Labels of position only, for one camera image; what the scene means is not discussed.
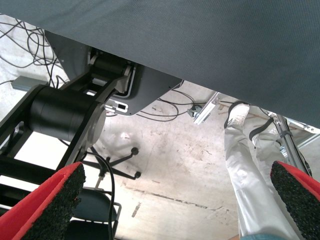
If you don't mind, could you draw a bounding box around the dark grey chassis panel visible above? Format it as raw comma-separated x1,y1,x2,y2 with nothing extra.
44,31,185,117

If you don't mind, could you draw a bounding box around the thin black floor cable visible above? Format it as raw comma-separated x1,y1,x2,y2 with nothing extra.
136,88,198,123
0,19,67,88

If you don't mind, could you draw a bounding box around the black office chair base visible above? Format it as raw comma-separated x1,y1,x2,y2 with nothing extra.
82,146,142,181

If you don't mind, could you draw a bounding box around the hanging black cable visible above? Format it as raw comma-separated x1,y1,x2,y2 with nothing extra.
91,149,116,240

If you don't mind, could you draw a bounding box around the dark grey table cloth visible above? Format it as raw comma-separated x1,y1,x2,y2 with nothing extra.
0,0,320,130

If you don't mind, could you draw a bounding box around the aluminium profile bar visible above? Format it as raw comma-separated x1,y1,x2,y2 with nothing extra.
192,91,221,125

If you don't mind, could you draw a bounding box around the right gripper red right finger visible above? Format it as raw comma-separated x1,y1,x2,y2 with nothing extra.
270,160,320,240

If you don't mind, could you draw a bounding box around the grey floor box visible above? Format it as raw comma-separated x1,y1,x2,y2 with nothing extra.
11,76,49,90

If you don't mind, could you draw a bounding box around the person in white trousers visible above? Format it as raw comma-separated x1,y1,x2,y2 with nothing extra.
223,101,313,240

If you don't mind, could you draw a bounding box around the black robot torso frame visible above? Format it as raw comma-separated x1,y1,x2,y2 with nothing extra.
0,53,138,218

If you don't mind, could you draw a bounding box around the aluminium table leg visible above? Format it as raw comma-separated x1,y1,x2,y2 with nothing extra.
273,112,313,176

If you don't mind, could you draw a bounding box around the dark folding chair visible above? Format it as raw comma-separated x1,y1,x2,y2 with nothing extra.
63,187,123,240

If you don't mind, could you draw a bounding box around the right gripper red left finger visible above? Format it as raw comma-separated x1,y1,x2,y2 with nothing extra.
0,161,87,240

